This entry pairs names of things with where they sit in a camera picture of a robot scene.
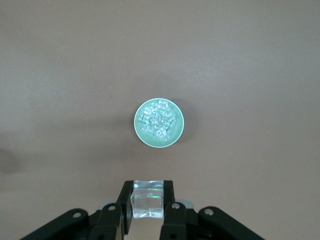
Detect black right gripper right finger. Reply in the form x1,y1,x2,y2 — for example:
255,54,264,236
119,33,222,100
159,179,266,240

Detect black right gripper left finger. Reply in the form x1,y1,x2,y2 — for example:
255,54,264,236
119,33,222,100
17,180,135,240

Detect large clear ice cube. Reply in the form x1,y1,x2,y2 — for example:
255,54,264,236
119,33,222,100
129,179,166,220

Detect heap of clear ice cubes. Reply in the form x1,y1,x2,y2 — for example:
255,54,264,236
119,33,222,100
138,99,178,141

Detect green ceramic bowl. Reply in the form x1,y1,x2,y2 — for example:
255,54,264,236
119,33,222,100
134,97,186,149

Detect brown table mat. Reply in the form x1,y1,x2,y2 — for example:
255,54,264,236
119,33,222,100
0,0,320,240

